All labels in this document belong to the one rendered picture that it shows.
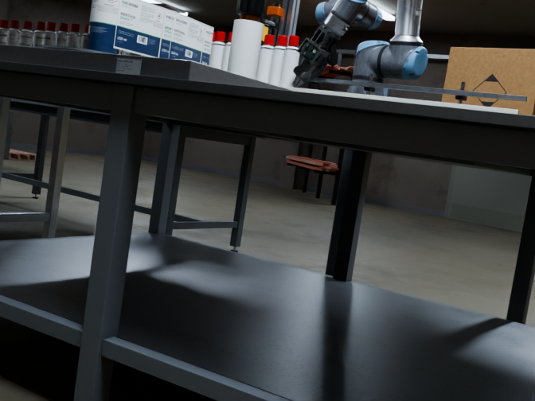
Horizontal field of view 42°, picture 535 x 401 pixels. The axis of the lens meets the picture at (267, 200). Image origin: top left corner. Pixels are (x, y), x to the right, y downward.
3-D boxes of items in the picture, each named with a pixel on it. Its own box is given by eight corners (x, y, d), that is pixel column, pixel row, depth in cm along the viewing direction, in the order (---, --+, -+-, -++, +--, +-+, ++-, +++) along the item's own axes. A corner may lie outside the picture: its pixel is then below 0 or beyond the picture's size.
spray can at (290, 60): (275, 96, 226) (284, 33, 225) (282, 98, 231) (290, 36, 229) (288, 98, 224) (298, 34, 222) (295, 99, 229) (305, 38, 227)
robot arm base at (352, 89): (336, 99, 254) (340, 72, 253) (355, 105, 266) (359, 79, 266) (372, 103, 246) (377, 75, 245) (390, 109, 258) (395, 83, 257)
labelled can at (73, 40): (60, 73, 278) (66, 21, 276) (69, 75, 283) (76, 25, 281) (69, 74, 276) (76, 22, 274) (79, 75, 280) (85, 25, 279)
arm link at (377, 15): (357, 7, 231) (341, -3, 223) (387, 7, 225) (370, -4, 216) (353, 30, 232) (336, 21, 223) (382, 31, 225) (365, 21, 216)
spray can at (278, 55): (263, 95, 231) (272, 34, 230) (274, 98, 235) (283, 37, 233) (273, 96, 227) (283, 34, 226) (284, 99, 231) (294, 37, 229)
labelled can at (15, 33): (3, 67, 294) (9, 18, 293) (3, 67, 299) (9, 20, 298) (16, 68, 296) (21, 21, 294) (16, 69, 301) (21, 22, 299)
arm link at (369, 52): (362, 79, 264) (368, 44, 263) (393, 82, 255) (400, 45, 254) (345, 74, 254) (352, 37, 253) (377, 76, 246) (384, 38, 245)
